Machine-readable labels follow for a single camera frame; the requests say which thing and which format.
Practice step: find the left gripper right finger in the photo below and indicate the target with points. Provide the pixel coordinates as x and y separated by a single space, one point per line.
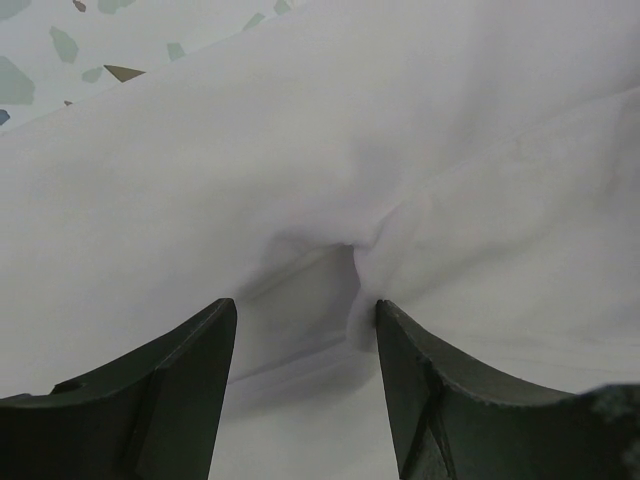
454 417

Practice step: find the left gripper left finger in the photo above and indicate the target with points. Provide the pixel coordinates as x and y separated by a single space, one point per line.
150 414

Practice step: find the white t shirt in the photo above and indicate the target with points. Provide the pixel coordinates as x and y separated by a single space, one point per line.
475 162

